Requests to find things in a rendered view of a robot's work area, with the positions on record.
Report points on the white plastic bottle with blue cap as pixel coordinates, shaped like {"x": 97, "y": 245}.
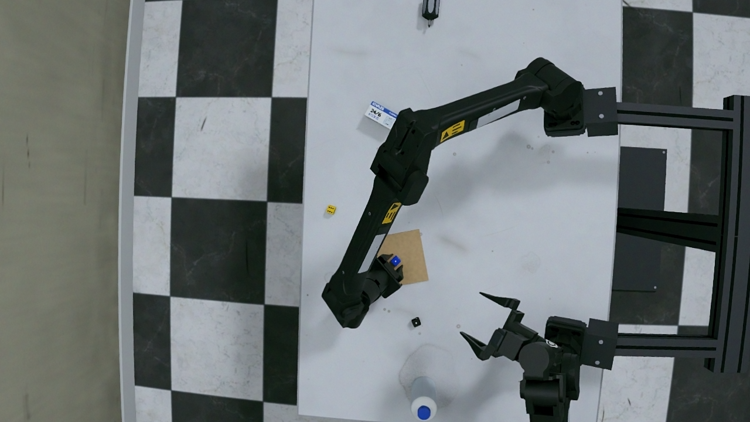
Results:
{"x": 423, "y": 398}

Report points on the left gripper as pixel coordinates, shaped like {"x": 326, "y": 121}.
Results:
{"x": 484, "y": 351}

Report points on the white box of staples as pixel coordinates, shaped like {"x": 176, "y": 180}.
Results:
{"x": 381, "y": 115}

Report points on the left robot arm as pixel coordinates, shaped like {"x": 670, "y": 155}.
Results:
{"x": 552, "y": 376}

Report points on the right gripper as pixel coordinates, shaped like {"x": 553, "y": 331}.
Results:
{"x": 383, "y": 274}

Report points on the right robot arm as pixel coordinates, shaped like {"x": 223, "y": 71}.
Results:
{"x": 401, "y": 166}

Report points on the tan flat mat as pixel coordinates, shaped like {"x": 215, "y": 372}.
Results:
{"x": 407, "y": 246}

